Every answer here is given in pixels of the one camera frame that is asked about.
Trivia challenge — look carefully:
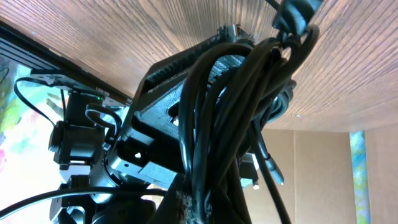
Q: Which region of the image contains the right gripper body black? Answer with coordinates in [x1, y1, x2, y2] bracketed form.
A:
[105, 118, 185, 189]

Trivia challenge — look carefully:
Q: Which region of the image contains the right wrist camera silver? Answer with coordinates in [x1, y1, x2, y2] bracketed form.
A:
[238, 153, 260, 190]

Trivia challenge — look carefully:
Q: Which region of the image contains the black cable bundle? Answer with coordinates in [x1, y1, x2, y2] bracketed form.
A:
[178, 0, 324, 224]

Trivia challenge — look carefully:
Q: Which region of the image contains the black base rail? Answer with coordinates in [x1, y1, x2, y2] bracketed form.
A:
[1, 22, 132, 106]

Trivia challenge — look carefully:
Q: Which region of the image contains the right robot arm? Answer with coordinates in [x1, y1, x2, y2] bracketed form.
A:
[49, 27, 272, 223]

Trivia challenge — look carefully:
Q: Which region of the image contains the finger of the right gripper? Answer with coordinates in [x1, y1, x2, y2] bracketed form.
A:
[130, 25, 254, 144]

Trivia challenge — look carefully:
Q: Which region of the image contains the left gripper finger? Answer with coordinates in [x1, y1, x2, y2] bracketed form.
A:
[155, 174, 199, 224]

